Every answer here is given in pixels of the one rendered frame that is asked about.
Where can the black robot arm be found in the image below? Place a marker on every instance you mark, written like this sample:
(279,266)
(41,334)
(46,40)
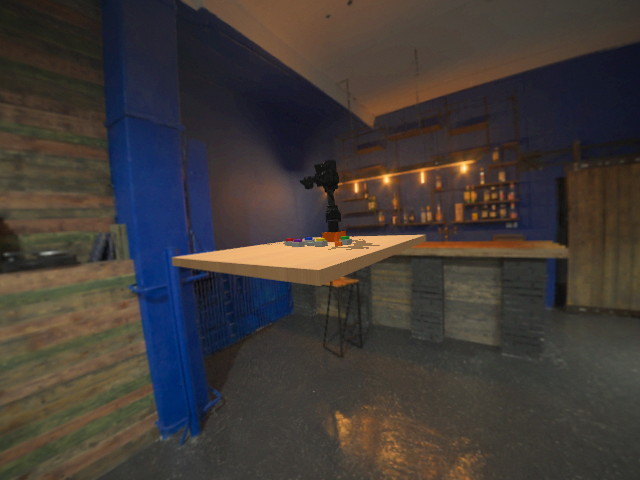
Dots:
(332,209)

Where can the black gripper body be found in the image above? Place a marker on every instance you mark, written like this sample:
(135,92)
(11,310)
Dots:
(330,176)

